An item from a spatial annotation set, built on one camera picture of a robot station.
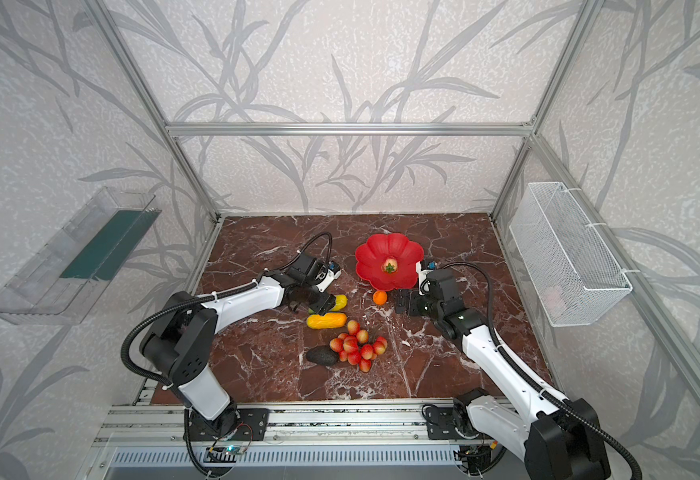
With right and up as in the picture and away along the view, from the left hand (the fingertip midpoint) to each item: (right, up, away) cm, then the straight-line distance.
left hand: (330, 289), depth 93 cm
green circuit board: (-23, -36, -21) cm, 48 cm away
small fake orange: (+16, -3, +1) cm, 16 cm away
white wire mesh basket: (+55, +9, -31) cm, 64 cm away
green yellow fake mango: (+4, -4, -1) cm, 6 cm away
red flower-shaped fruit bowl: (+16, +13, +16) cm, 26 cm away
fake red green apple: (+19, +7, +7) cm, 22 cm away
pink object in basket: (+58, 0, -20) cm, 61 cm away
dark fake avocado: (-1, -16, -12) cm, 20 cm away
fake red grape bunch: (+9, -14, -13) cm, 21 cm away
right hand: (+23, +3, -9) cm, 25 cm away
